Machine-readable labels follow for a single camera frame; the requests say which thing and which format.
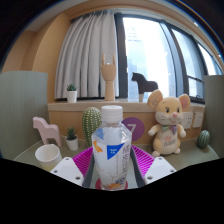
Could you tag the black wooden horse figurine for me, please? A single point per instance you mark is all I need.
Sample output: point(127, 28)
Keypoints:
point(145, 85)

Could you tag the beige plush mouse toy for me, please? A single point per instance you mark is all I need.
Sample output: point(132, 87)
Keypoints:
point(168, 126)

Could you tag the white paper cup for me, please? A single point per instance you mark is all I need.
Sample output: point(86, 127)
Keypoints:
point(48, 156)

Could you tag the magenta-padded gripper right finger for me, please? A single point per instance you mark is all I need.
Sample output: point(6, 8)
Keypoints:
point(160, 168)

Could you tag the small round green cactus ornament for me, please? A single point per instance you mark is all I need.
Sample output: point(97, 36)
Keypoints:
point(203, 139)

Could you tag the small plant in white pot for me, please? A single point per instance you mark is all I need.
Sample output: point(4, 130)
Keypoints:
point(71, 96)
point(72, 143)

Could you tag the round purple number sign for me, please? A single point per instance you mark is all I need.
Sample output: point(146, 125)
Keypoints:
point(135, 128)

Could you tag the grey-green desk partition panel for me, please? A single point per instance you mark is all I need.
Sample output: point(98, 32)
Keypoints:
point(215, 106)
point(20, 113)

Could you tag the clear plastic water bottle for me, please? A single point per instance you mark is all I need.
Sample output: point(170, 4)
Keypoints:
point(111, 153)

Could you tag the tall green cactus ornament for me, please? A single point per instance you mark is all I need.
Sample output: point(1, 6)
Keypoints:
point(90, 125)

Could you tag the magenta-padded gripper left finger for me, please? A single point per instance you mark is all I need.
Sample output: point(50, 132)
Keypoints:
point(65, 168)

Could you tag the pink wooden horse figurine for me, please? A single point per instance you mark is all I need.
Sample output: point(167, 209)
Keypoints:
point(48, 130)

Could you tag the rectangular ceiling light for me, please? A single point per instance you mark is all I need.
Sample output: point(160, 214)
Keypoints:
point(195, 24)

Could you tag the white wall socket plate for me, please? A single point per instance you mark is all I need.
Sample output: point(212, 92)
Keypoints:
point(198, 119)
point(188, 120)

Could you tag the dark-framed window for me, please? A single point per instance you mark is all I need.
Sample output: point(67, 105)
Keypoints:
point(146, 50)

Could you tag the white pleated curtain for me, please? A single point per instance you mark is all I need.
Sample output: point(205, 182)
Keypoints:
point(83, 56)

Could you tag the wooden hand model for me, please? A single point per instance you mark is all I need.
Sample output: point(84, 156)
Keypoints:
point(108, 76)

